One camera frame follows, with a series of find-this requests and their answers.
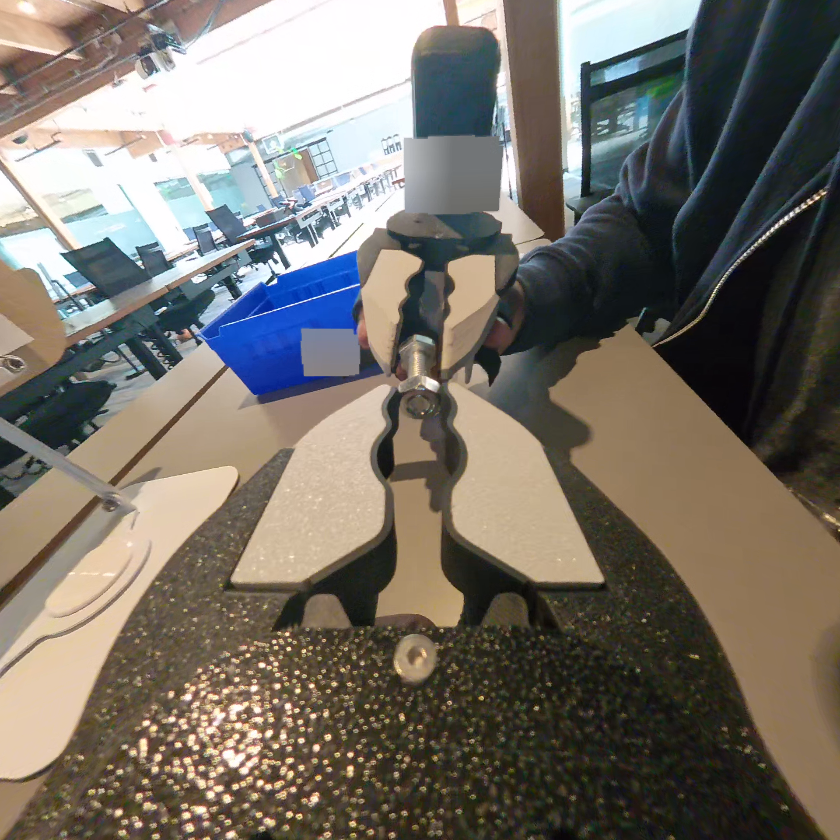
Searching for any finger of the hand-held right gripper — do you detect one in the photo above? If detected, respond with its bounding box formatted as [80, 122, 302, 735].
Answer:
[438, 251, 504, 383]
[358, 250, 429, 379]

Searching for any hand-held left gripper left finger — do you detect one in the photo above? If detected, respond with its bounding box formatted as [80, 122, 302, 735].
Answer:
[228, 384, 398, 588]

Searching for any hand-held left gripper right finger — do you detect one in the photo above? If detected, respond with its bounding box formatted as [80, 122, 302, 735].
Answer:
[443, 382, 606, 589]

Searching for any steel hex bolt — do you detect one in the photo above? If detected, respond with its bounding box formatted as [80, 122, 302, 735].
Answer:
[397, 335, 435, 385]

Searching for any steel hex nut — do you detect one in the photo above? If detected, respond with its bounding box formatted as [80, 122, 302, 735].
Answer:
[395, 375, 445, 421]

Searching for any person's right hand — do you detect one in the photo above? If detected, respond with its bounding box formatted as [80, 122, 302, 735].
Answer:
[486, 289, 526, 355]

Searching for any wooden pillar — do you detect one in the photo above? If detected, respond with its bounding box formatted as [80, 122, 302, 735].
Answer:
[502, 0, 567, 240]

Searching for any large blue plastic bin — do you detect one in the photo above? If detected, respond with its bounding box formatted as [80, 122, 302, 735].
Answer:
[199, 251, 388, 396]

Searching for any white sign stand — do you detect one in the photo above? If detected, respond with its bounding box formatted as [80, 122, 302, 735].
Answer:
[0, 351, 238, 782]

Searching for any black framed screen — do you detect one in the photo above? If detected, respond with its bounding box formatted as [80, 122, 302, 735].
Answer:
[581, 29, 690, 198]

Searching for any wooden office desk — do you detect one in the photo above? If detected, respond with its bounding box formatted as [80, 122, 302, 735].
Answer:
[52, 239, 258, 383]

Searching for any black mesh office chair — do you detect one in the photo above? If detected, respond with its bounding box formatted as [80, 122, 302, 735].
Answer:
[62, 238, 217, 342]

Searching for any brown cardboard panel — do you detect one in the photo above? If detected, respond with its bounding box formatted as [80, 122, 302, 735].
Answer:
[0, 261, 68, 395]

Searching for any printed paper sheet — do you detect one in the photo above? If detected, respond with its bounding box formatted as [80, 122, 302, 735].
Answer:
[0, 315, 34, 358]

